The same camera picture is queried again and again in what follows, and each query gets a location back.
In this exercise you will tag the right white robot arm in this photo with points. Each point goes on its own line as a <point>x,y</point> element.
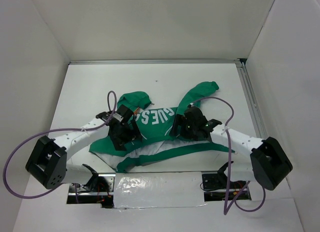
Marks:
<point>269,164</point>

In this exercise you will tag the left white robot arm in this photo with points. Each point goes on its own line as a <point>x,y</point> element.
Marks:
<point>48,160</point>

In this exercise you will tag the aluminium frame rail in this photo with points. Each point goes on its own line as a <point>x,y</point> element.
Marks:
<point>86,84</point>

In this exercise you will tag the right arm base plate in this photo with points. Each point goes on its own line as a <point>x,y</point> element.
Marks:
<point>214,187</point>

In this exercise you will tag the silver tape patch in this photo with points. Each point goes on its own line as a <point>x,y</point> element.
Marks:
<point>158,190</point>

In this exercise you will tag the green jacket with white lettering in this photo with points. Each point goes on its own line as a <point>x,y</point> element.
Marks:
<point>155,125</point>

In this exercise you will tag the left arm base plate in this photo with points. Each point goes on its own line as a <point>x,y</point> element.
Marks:
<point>100,192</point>

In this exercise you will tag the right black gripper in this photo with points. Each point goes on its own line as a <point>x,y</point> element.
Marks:
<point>182,120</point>

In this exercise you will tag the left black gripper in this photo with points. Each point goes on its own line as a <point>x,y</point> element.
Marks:
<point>118,143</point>

